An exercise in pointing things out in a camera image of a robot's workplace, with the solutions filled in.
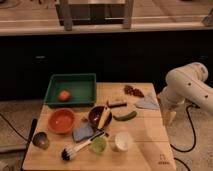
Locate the red tomato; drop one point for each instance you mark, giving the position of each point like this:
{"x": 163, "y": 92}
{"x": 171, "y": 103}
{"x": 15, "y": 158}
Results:
{"x": 64, "y": 95}

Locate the black bristle brush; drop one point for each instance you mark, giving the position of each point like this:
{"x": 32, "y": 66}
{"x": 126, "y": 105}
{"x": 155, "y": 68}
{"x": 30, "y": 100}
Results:
{"x": 70, "y": 151}

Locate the orange bowl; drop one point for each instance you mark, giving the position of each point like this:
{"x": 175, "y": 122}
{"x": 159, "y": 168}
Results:
{"x": 61, "y": 121}

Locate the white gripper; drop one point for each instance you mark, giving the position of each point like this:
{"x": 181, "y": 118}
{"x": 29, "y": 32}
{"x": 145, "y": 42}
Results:
{"x": 167, "y": 109}

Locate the white paper cup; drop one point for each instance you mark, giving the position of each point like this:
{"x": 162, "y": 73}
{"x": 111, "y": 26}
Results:
{"x": 122, "y": 141}

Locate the green cucumber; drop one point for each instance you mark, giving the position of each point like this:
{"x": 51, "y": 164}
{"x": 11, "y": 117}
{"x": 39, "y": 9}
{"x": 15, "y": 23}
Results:
{"x": 126, "y": 117}

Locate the wooden stool frame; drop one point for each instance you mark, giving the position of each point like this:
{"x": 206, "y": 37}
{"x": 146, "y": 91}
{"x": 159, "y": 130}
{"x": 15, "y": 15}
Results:
{"x": 94, "y": 12}

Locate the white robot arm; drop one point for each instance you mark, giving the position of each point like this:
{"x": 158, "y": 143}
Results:
{"x": 186, "y": 82}

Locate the green plastic tray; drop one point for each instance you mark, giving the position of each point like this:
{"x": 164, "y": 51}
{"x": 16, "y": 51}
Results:
{"x": 82, "y": 89}

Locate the grey folded cloth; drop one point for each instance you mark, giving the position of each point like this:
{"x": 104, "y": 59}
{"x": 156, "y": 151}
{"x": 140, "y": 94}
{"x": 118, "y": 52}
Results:
{"x": 147, "y": 102}

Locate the blue sponge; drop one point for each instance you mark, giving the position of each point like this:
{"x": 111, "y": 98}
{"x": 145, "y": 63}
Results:
{"x": 82, "y": 133}

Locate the yellow banana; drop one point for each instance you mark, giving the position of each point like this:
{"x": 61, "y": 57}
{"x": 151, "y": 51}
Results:
{"x": 104, "y": 117}

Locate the eraser with black stripe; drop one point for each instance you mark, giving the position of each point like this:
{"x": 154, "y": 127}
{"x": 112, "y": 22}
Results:
{"x": 116, "y": 103}

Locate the dark brown bowl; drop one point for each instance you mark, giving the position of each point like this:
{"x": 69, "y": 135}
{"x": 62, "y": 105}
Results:
{"x": 95, "y": 114}

